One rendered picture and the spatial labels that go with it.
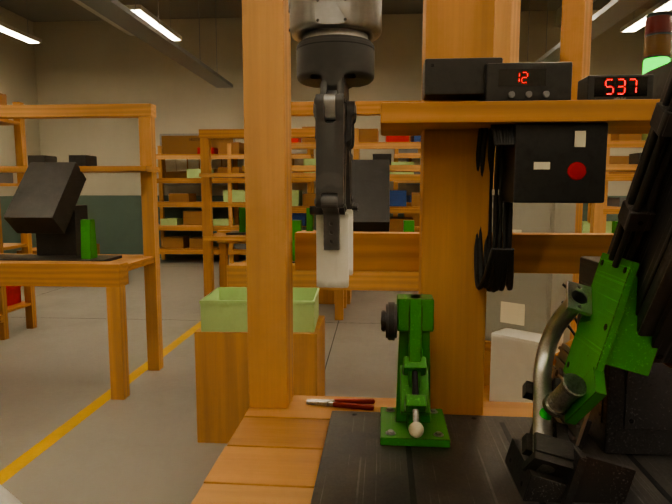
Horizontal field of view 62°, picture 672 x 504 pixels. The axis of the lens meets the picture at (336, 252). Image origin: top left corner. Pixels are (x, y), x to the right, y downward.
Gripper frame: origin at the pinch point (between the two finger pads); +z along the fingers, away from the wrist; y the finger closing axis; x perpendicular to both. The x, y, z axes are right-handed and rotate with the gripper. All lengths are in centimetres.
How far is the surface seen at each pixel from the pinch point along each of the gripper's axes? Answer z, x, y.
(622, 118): -19, 48, -53
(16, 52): -259, -674, -969
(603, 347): 17.1, 37.2, -28.0
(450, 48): -35, 18, -65
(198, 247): 102, -339, -967
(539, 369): 25, 32, -41
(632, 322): 14, 42, -29
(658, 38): -36, 60, -68
